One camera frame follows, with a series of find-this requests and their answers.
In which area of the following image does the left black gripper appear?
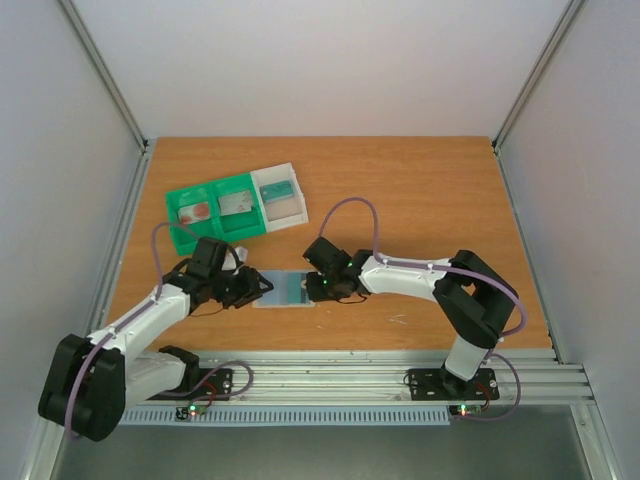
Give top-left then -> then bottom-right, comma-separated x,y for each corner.
211,266 -> 275,308

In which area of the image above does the white card holder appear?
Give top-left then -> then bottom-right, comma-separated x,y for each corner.
252,270 -> 315,309

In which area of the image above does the white cherry-blossom card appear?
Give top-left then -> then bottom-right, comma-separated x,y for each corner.
233,194 -> 254,213

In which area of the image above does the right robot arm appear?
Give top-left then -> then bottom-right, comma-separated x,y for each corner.
303,236 -> 528,399

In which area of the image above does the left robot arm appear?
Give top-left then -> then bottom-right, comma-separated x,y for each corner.
37,237 -> 274,442

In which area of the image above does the grey card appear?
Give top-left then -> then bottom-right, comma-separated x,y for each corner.
217,190 -> 254,216

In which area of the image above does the red-patterned card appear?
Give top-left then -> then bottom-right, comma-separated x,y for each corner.
178,202 -> 211,225

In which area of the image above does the white translucent tray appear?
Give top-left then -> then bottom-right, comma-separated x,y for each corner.
250,163 -> 309,233

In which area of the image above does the green two-compartment tray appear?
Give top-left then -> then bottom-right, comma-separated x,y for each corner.
165,173 -> 267,243

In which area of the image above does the left circuit board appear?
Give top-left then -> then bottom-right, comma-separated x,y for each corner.
175,405 -> 208,421

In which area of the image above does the circuit board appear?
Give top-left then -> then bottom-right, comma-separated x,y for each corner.
449,404 -> 485,418
175,405 -> 208,421

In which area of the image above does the right circuit board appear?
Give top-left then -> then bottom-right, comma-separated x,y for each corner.
449,404 -> 485,418

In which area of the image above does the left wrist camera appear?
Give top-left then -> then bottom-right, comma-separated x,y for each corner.
222,246 -> 248,272

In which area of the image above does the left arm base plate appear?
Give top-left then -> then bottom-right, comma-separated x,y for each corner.
149,368 -> 234,401

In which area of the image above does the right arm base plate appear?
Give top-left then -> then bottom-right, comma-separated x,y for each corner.
403,367 -> 500,401

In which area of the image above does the slotted cable duct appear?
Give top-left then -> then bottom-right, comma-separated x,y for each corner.
120,405 -> 450,428

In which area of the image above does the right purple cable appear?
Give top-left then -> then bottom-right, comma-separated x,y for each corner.
317,197 -> 527,421

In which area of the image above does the purple cable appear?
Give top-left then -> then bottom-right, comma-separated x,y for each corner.
317,197 -> 527,421
64,222 -> 254,442

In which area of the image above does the aluminium front rail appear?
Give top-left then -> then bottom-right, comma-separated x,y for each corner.
47,349 -> 596,405

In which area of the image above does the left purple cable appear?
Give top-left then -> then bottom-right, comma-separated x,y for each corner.
64,222 -> 254,442

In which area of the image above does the left aluminium frame post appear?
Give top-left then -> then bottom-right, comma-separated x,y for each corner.
53,0 -> 151,154

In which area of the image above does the aluminium frame post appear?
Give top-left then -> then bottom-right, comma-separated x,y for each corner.
491,0 -> 587,151
53,0 -> 151,154

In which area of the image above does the right aluminium frame post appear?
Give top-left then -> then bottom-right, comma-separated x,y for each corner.
491,0 -> 587,151

